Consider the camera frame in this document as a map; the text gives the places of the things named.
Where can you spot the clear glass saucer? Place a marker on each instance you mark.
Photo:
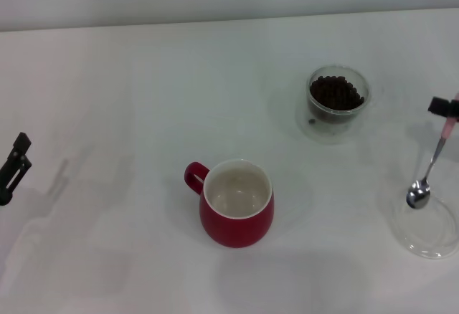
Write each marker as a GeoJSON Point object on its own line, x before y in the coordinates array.
{"type": "Point", "coordinates": [305, 131]}
{"type": "Point", "coordinates": [430, 235]}

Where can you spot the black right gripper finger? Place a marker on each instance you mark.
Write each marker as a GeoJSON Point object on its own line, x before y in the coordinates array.
{"type": "Point", "coordinates": [454, 109]}
{"type": "Point", "coordinates": [439, 106]}

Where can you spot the red ceramic mug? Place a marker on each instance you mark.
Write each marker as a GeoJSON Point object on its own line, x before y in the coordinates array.
{"type": "Point", "coordinates": [236, 228]}

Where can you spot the clear double-walled glass cup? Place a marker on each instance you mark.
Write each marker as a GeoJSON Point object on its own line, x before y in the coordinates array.
{"type": "Point", "coordinates": [311, 108]}

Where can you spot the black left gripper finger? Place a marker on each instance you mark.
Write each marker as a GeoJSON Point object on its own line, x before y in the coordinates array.
{"type": "Point", "coordinates": [18, 151]}

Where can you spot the pile of coffee beans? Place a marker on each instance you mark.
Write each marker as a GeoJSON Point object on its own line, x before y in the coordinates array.
{"type": "Point", "coordinates": [335, 93]}

